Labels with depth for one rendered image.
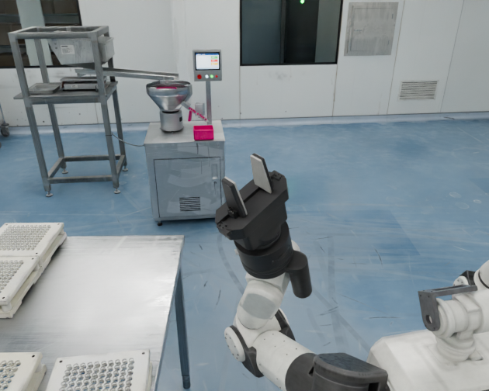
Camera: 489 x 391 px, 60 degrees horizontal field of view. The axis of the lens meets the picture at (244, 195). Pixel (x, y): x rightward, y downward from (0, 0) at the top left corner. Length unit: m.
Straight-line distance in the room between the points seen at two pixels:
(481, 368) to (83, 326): 1.10
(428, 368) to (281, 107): 5.67
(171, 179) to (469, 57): 5.08
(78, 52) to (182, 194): 1.55
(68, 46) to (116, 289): 2.88
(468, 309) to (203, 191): 2.90
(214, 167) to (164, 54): 2.90
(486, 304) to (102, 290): 1.21
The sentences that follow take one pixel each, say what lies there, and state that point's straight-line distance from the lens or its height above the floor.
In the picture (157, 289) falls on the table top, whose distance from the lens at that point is 1.55.
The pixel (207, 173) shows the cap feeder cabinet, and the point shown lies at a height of 0.49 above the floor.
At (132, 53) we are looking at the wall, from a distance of 6.08.
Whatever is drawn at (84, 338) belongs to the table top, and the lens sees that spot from 1.43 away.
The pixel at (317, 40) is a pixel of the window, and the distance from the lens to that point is 6.24.
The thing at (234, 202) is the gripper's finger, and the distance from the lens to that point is 0.56.
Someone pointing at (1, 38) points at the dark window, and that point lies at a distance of 6.48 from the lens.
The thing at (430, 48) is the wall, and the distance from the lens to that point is 6.88.
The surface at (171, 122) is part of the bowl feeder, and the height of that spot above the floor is 0.85.
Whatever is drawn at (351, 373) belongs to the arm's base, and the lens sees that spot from 0.72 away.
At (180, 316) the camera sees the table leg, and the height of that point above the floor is 0.48.
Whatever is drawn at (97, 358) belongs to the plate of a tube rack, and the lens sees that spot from 1.26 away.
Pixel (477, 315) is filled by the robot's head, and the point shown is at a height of 1.38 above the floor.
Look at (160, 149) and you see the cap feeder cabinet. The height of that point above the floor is 0.70.
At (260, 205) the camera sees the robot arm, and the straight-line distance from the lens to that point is 0.59.
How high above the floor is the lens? 1.85
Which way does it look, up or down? 27 degrees down
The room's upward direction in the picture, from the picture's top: straight up
